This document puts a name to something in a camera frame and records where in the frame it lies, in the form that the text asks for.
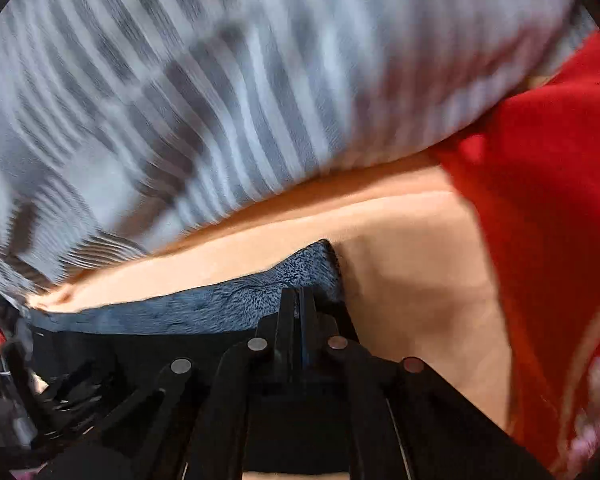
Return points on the red cloth with gold print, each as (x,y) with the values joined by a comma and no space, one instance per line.
(540,185)

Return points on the grey white striped blanket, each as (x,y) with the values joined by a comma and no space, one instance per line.
(230,85)

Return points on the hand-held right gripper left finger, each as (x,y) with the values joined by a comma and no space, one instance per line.
(286,320)

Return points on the black pants grey patterned waistband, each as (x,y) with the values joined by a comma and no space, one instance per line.
(205,305)

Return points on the orange bed sheet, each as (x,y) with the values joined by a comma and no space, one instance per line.
(405,260)

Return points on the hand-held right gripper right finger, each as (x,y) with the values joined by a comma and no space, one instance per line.
(307,320)

